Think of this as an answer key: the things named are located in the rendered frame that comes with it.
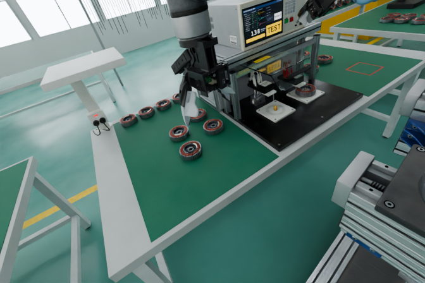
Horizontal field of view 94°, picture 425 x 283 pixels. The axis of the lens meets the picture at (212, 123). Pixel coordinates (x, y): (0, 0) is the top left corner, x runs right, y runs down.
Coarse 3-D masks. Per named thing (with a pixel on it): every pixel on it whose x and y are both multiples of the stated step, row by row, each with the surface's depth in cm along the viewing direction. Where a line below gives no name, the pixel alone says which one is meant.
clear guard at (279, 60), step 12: (252, 60) 101; (264, 60) 98; (276, 60) 95; (288, 60) 93; (300, 60) 90; (264, 72) 87; (276, 72) 85; (288, 72) 86; (312, 72) 90; (276, 84) 83; (288, 84) 85
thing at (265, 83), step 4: (256, 80) 119; (264, 80) 112; (248, 84) 117; (252, 84) 116; (260, 84) 110; (264, 84) 109; (268, 84) 108; (272, 84) 108; (256, 88) 112; (260, 88) 110; (264, 88) 107; (268, 88) 108; (272, 88) 109; (260, 92) 120; (264, 92) 108; (268, 92) 109; (272, 92) 108; (268, 96) 107
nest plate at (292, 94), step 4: (292, 92) 123; (316, 92) 118; (320, 92) 117; (324, 92) 117; (288, 96) 122; (292, 96) 119; (296, 96) 119; (312, 96) 116; (316, 96) 115; (320, 96) 116; (300, 100) 115; (304, 100) 114; (308, 100) 113; (312, 100) 114
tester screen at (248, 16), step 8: (280, 0) 97; (256, 8) 92; (264, 8) 94; (272, 8) 97; (280, 8) 99; (248, 16) 92; (256, 16) 94; (264, 16) 96; (248, 24) 94; (256, 24) 96; (264, 24) 98; (248, 32) 96; (264, 32) 101; (256, 40) 100
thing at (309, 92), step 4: (308, 84) 120; (296, 88) 119; (300, 88) 121; (304, 88) 119; (308, 88) 118; (312, 88) 115; (296, 92) 119; (300, 92) 115; (304, 92) 115; (308, 92) 114; (312, 92) 114; (300, 96) 117; (304, 96) 115; (308, 96) 115
